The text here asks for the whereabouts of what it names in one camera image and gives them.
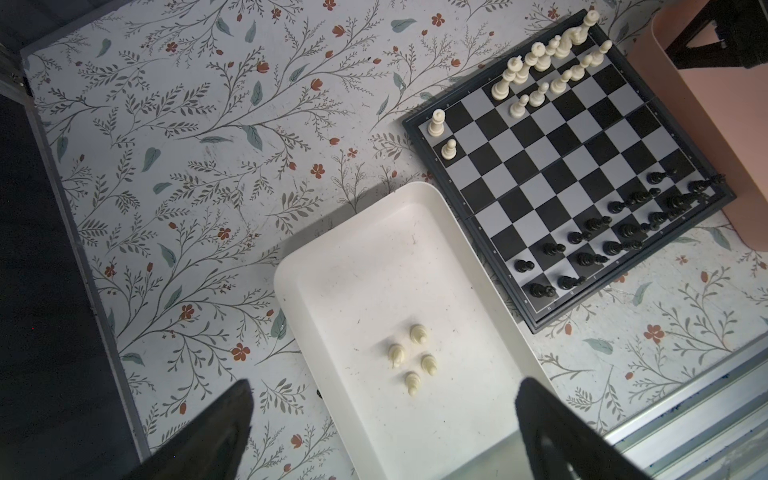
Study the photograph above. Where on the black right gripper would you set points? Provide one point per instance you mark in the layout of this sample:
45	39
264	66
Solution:
741	30

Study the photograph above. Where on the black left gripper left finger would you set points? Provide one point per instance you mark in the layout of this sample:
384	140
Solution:
209	447

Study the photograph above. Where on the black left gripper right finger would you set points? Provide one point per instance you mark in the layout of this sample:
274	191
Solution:
559	445

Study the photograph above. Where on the white chess piece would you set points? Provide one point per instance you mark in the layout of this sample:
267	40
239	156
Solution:
396	355
429	364
419	334
413	383

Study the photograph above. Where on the black chess pawn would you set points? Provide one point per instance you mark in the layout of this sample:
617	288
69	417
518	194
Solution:
657	177

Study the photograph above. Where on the black white chess board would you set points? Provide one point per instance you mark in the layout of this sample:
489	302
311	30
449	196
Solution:
551	180

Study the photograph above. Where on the white pawn on board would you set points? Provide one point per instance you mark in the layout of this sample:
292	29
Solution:
449	149

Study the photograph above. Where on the white rook on board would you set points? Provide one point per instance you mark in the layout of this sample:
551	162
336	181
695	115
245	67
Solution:
435	127

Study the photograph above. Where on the pink plastic tray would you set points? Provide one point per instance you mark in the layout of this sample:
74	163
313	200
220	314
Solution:
723	110

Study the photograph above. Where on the white plastic tray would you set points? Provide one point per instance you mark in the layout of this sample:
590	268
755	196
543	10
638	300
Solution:
352	292

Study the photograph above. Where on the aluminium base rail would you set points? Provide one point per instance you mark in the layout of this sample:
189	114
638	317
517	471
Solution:
713	427

